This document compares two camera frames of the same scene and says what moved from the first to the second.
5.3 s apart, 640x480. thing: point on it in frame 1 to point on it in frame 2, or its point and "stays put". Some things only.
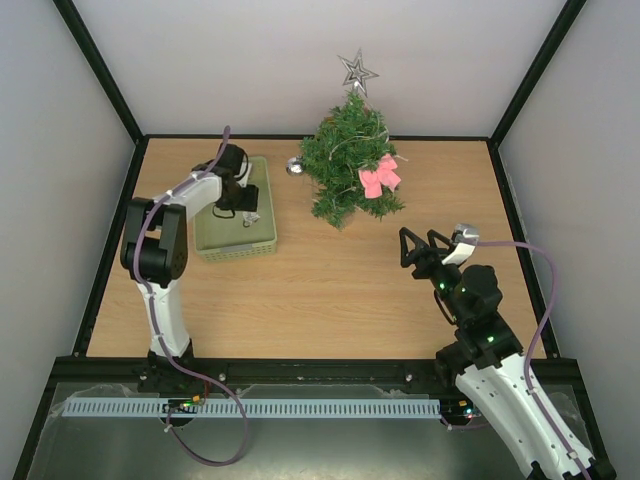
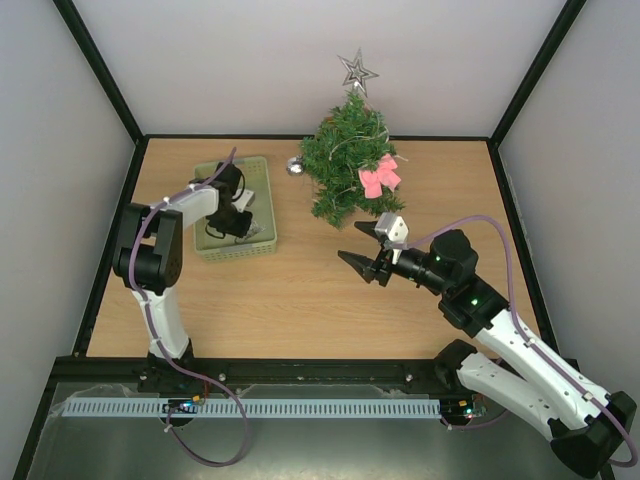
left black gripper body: x=242 y=202 to x=229 y=222
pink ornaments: x=385 y=174 stays put
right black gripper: x=428 y=259 to x=381 y=265
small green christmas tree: x=350 y=138 stays put
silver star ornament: x=358 y=73 stays put
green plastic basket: x=228 y=237 stays put
